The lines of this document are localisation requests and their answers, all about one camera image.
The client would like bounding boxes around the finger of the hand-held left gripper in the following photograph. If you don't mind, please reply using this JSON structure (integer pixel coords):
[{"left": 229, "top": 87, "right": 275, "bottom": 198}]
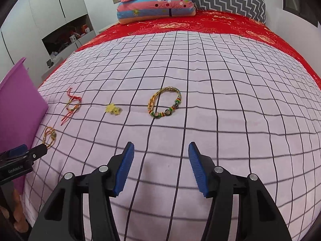
[
  {"left": 24, "top": 144, "right": 48, "bottom": 160},
  {"left": 0, "top": 144, "right": 28, "bottom": 161}
]

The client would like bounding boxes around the red patterned bed sheet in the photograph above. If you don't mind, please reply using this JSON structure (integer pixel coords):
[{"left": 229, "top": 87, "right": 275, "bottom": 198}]
[{"left": 75, "top": 10, "right": 321, "bottom": 86}]

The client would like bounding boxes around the person's left hand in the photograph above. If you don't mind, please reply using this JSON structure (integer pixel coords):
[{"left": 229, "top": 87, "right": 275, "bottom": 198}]
[{"left": 10, "top": 189, "right": 28, "bottom": 233}]

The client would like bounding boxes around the pink grid blanket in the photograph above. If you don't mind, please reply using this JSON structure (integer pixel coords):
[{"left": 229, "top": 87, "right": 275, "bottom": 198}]
[{"left": 24, "top": 30, "right": 321, "bottom": 241}]

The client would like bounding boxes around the white wardrobe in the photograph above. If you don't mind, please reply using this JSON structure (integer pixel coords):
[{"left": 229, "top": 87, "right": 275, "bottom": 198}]
[{"left": 0, "top": 0, "right": 88, "bottom": 64}]

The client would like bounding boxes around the red string bracelet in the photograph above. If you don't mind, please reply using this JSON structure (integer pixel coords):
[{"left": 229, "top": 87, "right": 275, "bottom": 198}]
[{"left": 61, "top": 88, "right": 83, "bottom": 125}]

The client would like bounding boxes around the gold bracelet with coloured beads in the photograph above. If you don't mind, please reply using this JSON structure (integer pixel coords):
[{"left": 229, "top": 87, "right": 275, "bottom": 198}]
[{"left": 147, "top": 87, "right": 182, "bottom": 118}]

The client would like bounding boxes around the gold braided bracelet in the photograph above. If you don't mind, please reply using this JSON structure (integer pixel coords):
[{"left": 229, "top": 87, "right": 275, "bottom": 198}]
[{"left": 42, "top": 127, "right": 58, "bottom": 148}]

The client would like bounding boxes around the colourful striped pillow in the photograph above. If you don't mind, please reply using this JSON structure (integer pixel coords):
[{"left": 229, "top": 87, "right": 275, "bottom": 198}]
[{"left": 117, "top": 0, "right": 197, "bottom": 26}]

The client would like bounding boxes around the dark window frame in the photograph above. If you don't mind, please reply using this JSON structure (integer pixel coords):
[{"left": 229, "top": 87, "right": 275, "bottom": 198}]
[{"left": 282, "top": 0, "right": 319, "bottom": 27}]

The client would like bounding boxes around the purple plastic basin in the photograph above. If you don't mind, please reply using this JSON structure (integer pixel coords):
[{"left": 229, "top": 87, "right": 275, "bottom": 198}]
[{"left": 0, "top": 57, "right": 49, "bottom": 194}]

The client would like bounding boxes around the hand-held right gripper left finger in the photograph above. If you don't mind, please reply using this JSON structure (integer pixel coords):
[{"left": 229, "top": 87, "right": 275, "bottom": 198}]
[{"left": 27, "top": 142, "right": 135, "bottom": 241}]

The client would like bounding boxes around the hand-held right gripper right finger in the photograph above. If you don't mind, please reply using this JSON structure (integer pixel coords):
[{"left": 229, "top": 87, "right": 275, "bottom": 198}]
[{"left": 189, "top": 142, "right": 293, "bottom": 241}]

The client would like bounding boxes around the wall niche shelf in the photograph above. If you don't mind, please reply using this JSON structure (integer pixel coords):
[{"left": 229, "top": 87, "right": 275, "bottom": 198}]
[{"left": 41, "top": 14, "right": 97, "bottom": 56}]

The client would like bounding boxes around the yellow flower hair clip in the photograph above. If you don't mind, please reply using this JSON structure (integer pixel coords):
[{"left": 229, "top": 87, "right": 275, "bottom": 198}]
[{"left": 105, "top": 103, "right": 122, "bottom": 115}]

